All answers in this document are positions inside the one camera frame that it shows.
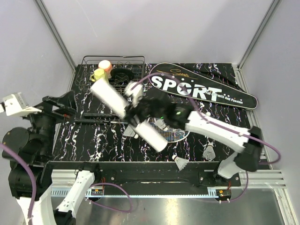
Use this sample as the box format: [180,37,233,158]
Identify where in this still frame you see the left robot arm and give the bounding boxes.
[0,91,101,225]

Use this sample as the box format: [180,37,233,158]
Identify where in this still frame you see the wire dish rack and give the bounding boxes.
[72,55,145,93]

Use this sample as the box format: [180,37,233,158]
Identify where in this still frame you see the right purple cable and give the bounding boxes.
[131,73,281,207]

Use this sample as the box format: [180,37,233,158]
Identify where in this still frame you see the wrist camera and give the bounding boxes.
[124,81,143,107]
[0,92,40,117]

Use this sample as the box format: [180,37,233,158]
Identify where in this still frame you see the marble pattern table mat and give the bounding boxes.
[53,62,250,162]

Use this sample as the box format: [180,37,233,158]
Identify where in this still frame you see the yellow-green mug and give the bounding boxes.
[90,68,108,82]

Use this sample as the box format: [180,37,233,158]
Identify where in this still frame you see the pink cup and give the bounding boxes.
[98,60,113,74]

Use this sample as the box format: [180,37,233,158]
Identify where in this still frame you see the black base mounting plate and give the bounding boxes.
[44,160,242,195]

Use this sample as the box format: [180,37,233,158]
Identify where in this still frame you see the lower badminton racket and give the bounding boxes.
[75,118,189,143]

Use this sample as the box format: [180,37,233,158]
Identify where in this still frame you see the black bowl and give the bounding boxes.
[111,68,135,85]

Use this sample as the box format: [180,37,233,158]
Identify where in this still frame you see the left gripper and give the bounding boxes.
[24,88,78,156]

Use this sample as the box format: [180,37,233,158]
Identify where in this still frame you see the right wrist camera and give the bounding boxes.
[124,81,143,107]

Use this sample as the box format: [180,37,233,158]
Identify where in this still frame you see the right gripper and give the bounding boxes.
[122,92,165,128]

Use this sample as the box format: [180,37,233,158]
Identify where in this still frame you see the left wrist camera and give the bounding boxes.
[0,92,40,117]

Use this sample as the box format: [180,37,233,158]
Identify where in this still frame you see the badminton racket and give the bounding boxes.
[75,118,189,143]
[82,112,118,118]

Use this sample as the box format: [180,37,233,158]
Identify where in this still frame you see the upper badminton racket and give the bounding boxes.
[82,112,118,118]

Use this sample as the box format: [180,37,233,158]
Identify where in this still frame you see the black racket bag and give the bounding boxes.
[149,63,258,110]

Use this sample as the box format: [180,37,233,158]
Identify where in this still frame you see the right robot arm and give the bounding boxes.
[124,98,262,186]

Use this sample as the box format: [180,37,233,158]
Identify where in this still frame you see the white shuttlecock tube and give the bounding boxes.
[90,79,168,152]

